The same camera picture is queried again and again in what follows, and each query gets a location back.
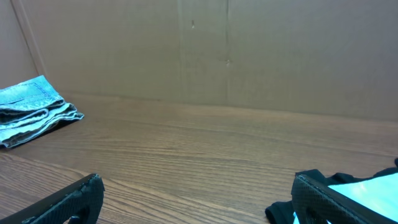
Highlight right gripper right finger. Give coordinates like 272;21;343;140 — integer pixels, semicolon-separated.
290;174;398;224

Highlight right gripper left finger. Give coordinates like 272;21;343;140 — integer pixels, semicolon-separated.
1;174;104;224

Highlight black garment under pile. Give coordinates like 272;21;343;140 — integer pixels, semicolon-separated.
265;158;397;224

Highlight light blue denim shorts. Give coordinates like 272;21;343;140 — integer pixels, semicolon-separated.
1;75;84;148

